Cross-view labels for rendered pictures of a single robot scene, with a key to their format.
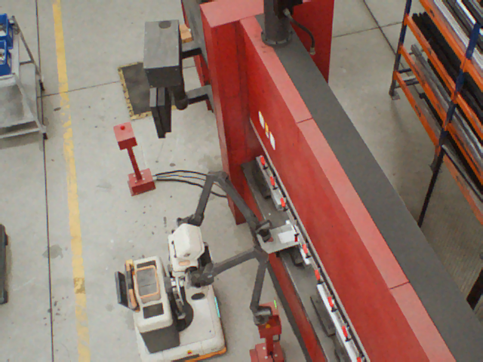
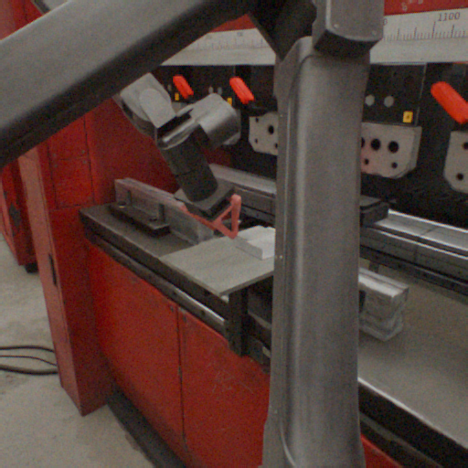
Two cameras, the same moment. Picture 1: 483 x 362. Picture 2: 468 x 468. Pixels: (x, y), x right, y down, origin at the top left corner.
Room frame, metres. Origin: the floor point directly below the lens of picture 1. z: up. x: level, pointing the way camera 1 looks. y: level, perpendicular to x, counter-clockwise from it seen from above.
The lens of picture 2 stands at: (1.61, 0.16, 1.34)
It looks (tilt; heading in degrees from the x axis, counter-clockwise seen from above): 22 degrees down; 335
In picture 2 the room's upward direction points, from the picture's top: straight up
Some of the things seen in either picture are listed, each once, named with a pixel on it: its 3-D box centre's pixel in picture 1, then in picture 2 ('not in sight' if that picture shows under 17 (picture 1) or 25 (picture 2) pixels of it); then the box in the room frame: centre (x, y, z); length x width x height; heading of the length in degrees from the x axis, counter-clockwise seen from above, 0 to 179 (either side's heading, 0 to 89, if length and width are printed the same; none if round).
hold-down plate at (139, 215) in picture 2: (261, 182); (137, 218); (2.87, -0.11, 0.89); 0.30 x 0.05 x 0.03; 15
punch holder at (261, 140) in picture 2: (295, 210); (291, 110); (2.33, -0.32, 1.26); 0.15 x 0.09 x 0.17; 15
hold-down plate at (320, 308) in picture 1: (322, 314); not in sight; (1.71, -0.43, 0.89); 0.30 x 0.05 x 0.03; 15
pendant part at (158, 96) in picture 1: (161, 101); not in sight; (3.35, 0.60, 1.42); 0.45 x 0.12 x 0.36; 0
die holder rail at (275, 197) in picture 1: (270, 182); (160, 207); (2.84, -0.18, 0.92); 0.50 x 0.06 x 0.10; 15
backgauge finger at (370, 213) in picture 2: not in sight; (336, 213); (2.36, -0.48, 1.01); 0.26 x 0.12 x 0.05; 105
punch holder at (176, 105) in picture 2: (275, 167); (176, 99); (2.72, -0.21, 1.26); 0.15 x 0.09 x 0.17; 15
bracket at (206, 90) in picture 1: (206, 106); not in sight; (3.49, 0.28, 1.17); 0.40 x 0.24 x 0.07; 15
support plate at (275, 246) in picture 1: (277, 239); (242, 255); (2.27, -0.18, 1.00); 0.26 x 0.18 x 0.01; 105
